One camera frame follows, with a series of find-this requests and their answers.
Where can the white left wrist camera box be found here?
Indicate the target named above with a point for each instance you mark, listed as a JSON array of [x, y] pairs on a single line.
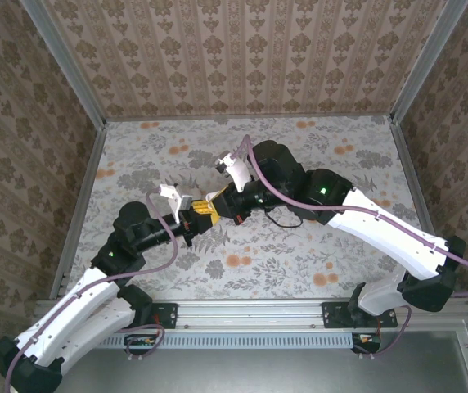
[[174, 196]]

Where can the aluminium mounting rail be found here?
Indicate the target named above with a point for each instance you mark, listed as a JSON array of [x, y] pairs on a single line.
[[250, 315]]

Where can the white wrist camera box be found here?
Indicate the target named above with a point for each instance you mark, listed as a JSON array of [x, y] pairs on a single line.
[[236, 170], [174, 196]]

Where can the black electronics box with connectors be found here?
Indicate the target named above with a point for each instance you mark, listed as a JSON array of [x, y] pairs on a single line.
[[367, 340], [140, 341]]

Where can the aluminium corner post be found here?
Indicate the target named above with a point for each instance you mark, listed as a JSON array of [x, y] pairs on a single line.
[[65, 63], [427, 61]]

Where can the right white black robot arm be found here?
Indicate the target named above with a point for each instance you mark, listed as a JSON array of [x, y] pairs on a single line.
[[381, 237]]

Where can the aluminium table side rail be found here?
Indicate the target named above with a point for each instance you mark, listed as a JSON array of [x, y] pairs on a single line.
[[81, 204], [421, 204]]

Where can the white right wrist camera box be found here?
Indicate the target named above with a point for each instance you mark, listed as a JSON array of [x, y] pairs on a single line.
[[236, 170]]

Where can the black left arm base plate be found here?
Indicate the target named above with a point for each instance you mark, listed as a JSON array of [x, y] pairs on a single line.
[[168, 315]]

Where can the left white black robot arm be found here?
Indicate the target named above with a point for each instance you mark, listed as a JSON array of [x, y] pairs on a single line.
[[74, 303]]

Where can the grey metal panel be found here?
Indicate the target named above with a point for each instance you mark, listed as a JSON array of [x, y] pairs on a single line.
[[238, 372]]

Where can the floral patterned table cover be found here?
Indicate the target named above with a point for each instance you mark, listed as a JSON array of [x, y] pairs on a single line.
[[156, 143]]

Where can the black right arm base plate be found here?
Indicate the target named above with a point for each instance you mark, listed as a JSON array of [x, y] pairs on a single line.
[[332, 315]]

